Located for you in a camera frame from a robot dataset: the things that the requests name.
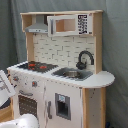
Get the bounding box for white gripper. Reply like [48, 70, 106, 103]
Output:
[0, 70, 15, 107]

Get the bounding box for white microwave door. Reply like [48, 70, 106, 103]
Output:
[47, 15, 78, 37]

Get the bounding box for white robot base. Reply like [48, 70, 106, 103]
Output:
[0, 114, 39, 128]

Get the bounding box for wooden toy kitchen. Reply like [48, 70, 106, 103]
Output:
[8, 10, 114, 128]

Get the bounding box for red left stove knob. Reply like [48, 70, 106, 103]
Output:
[13, 75, 20, 83]

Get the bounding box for red stove knob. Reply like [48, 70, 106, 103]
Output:
[13, 75, 20, 83]
[32, 81, 37, 87]

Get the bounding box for oven door with window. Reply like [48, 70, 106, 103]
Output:
[17, 93, 40, 123]

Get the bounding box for red right stove knob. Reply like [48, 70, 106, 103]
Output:
[32, 81, 37, 87]

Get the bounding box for black stovetop red burners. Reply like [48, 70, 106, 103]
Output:
[20, 61, 56, 73]

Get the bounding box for metal sink basin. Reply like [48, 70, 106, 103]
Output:
[53, 67, 92, 81]

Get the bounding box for grey range hood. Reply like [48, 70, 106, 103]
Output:
[25, 15, 48, 33]

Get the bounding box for black faucet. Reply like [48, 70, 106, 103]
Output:
[75, 50, 95, 71]

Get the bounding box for microwave button panel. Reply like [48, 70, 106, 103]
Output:
[78, 15, 87, 34]

